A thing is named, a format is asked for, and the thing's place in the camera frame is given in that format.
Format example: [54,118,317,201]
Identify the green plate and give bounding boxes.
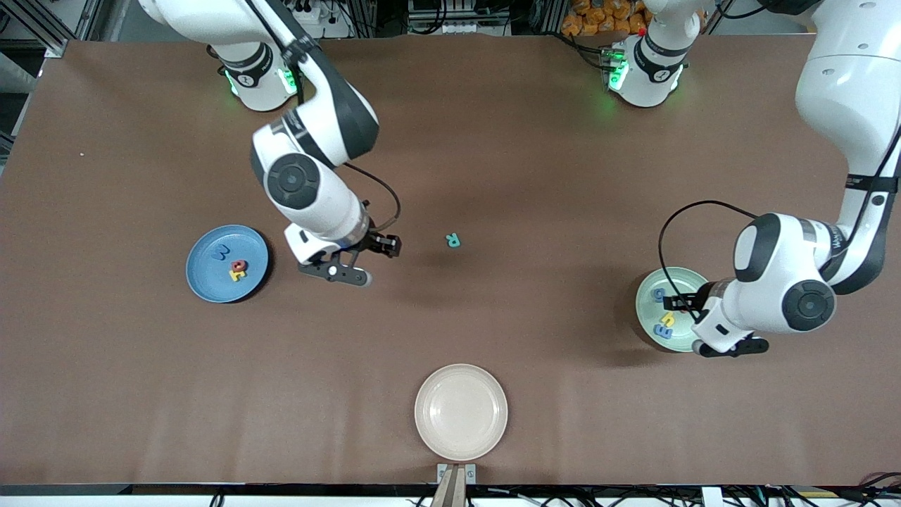
[635,266,712,353]

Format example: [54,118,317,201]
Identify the blue plate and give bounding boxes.
[185,224,270,304]

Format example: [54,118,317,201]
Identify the beige plate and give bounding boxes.
[414,363,509,463]

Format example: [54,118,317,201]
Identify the white power strip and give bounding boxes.
[296,0,353,39]

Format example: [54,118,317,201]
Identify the orange objects pile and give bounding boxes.
[561,0,652,37]

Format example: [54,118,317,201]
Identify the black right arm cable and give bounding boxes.
[243,0,403,232]

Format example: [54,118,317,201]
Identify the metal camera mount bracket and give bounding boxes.
[431,463,477,507]

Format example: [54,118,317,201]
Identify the aluminium frame post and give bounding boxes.
[0,0,96,58]

